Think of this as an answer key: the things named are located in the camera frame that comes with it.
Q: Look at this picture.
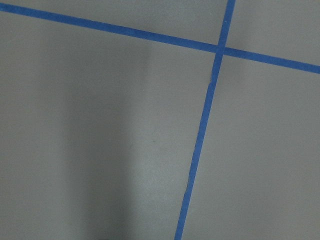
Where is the blue tape strip lengthwise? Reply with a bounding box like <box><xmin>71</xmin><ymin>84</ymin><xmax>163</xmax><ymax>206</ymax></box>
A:
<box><xmin>173</xmin><ymin>0</ymin><xmax>236</xmax><ymax>240</ymax></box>

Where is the blue tape strip crosswise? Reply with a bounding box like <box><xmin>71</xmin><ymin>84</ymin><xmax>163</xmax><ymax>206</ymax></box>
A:
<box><xmin>0</xmin><ymin>3</ymin><xmax>320</xmax><ymax>74</ymax></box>

